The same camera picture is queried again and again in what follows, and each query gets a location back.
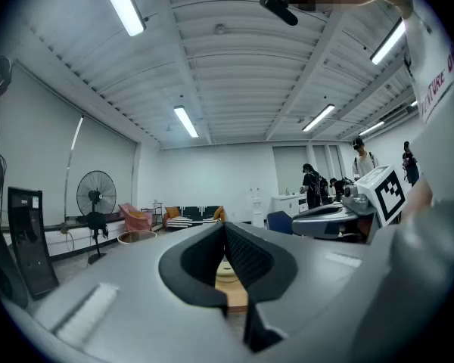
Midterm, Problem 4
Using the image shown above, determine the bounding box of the long ceiling tube light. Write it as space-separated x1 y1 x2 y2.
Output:
369 16 407 66
96 0 147 38
301 104 336 132
173 105 200 139
358 120 386 137

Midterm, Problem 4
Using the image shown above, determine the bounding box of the black pedestal fan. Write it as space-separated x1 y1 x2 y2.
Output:
76 169 118 265

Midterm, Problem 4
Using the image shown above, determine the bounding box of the white low wall cabinet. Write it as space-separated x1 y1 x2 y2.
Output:
41 217 128 259

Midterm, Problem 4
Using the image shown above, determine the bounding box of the black upright display panel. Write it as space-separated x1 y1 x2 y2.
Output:
7 186 61 301

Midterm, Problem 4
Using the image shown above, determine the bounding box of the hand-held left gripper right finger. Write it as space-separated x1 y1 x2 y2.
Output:
224 221 398 356

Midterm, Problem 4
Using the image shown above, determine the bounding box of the black white striped sofa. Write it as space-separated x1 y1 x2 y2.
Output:
163 204 227 231

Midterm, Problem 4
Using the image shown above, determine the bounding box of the white roller blind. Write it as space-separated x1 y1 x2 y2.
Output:
0 61 85 231
272 145 309 197
68 114 138 219

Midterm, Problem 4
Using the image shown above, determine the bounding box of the white water dispenser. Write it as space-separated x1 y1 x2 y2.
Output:
247 186 266 228

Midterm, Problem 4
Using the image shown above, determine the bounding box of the blue chair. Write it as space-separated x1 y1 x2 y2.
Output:
266 209 294 236

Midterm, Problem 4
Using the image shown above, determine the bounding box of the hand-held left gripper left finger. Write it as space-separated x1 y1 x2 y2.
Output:
5 221 247 363

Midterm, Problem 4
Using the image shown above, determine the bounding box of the arched floor lamp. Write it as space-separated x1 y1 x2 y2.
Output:
63 114 86 221

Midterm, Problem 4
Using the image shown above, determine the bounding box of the round glass coffee table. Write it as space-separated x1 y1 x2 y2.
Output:
117 229 158 247

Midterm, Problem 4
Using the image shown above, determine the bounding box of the black head-mounted camera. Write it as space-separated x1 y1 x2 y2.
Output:
259 0 300 27

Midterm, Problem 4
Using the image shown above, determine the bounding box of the pink armchair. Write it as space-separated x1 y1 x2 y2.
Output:
118 203 154 233

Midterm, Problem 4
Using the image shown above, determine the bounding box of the person's white printed t-shirt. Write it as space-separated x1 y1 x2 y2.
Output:
400 0 454 211

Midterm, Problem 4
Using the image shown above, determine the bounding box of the black equipment case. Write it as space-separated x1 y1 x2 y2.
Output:
0 217 30 310

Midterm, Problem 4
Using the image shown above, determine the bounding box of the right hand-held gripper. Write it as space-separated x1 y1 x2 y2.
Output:
291 164 408 242

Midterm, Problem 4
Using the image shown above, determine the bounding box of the person's right forearm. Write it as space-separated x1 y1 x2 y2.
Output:
399 175 436 225

